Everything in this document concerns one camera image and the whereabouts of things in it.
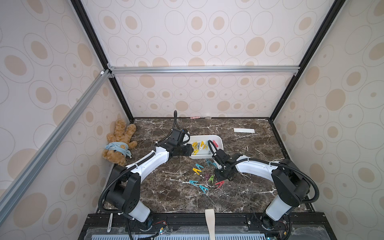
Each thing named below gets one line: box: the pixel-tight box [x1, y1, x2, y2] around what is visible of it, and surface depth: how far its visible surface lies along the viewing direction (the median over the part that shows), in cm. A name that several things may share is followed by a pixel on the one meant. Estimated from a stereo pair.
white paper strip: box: [233, 128, 255, 133], surface depth 115 cm
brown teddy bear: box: [102, 119, 138, 166], surface depth 96 cm
